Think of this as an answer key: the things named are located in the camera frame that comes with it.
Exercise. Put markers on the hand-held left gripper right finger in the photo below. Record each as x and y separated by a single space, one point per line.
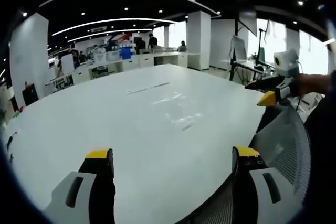
252 197

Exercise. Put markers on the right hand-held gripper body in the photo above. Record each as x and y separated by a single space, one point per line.
286 64

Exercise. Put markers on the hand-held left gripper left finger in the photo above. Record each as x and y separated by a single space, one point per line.
78 197

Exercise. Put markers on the clear plastic resealable bag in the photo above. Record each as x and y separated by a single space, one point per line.
181 111

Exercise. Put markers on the person's right hand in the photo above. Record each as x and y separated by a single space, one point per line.
304 83

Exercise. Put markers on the black tripod stand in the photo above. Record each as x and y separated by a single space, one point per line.
261 48

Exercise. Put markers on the grey mesh office chair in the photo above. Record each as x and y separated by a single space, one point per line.
283 145

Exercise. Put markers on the hanging grey screen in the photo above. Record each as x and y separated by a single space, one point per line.
247 23

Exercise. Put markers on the person's dark clothing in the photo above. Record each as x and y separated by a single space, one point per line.
321 142

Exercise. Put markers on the black office chair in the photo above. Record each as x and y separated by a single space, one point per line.
30 94

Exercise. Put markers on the white office counter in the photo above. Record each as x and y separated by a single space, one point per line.
131 62

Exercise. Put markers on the stack of blue boxes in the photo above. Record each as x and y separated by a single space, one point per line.
125 53

